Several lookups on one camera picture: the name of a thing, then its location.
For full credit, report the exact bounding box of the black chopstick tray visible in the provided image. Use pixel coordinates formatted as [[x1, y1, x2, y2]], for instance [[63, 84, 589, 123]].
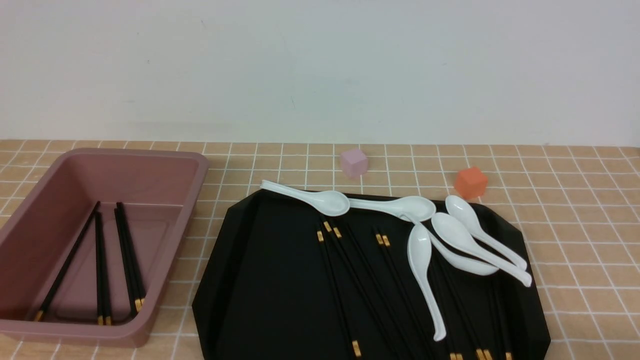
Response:
[[380, 230, 441, 360], [491, 279, 514, 360], [374, 228, 435, 360], [329, 221, 414, 360], [317, 228, 362, 360], [317, 217, 398, 360]]

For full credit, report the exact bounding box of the white spoon far left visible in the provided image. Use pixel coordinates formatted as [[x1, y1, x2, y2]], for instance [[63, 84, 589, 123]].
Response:
[[260, 180, 351, 217]]

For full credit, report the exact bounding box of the pink cube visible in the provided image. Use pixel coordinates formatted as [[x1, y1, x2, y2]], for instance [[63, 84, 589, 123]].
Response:
[[340, 148, 369, 179]]

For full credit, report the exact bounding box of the white spoon top middle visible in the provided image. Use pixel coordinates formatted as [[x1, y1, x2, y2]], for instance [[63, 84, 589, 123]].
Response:
[[349, 195, 437, 223]]

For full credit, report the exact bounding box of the black octagonal tray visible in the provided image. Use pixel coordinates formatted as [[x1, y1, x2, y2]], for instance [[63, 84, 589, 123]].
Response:
[[192, 190, 551, 360]]

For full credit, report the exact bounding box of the white spoon long vertical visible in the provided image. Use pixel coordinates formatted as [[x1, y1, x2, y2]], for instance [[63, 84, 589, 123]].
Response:
[[406, 222, 447, 342]]

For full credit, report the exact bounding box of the white spoon far right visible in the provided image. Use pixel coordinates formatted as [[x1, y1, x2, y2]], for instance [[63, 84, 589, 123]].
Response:
[[445, 194, 528, 271]]

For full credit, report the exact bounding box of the white spoon front right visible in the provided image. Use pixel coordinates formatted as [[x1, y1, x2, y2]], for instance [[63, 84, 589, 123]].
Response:
[[430, 212, 533, 287]]

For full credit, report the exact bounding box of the orange cube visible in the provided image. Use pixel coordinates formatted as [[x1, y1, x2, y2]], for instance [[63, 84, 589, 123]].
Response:
[[454, 166, 489, 199]]

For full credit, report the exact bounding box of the white spoon under pile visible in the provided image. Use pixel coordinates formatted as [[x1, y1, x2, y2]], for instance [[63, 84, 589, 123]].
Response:
[[400, 213, 499, 276]]

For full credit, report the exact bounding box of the black chopstick tray right one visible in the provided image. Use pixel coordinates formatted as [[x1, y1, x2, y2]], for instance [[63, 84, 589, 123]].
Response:
[[429, 268, 457, 360]]

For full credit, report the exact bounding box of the black chopstick bin right outer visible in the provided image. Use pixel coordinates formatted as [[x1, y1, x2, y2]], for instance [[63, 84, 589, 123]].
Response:
[[115, 202, 146, 313]]

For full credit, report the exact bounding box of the black chopstick bin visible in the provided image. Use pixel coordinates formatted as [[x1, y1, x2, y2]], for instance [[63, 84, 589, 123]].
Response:
[[94, 210, 105, 326], [113, 208, 142, 317], [99, 234, 113, 326], [115, 202, 146, 313]]

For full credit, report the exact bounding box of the black chopstick bin right inner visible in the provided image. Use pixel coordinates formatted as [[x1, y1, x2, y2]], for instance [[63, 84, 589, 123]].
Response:
[[113, 208, 142, 317]]

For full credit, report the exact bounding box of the black chopstick bin middle left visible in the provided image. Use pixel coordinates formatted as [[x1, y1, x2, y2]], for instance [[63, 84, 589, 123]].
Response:
[[94, 210, 105, 326]]

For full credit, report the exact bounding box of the black chopstick tray right two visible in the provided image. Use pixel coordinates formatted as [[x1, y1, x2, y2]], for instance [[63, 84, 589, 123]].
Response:
[[438, 263, 487, 360]]

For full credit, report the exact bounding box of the black chopstick tray right three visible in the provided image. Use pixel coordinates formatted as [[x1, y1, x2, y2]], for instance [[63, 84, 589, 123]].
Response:
[[483, 279, 497, 360]]

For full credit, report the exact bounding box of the pink plastic bin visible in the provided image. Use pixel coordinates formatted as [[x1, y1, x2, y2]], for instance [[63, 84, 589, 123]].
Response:
[[0, 148, 208, 347]]

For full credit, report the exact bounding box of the black chopstick bin middle right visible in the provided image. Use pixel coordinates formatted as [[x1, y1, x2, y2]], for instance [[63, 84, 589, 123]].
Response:
[[99, 234, 113, 326]]

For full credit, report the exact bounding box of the black chopstick slanted in bin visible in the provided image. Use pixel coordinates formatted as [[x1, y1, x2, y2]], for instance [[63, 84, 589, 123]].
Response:
[[32, 201, 101, 322]]

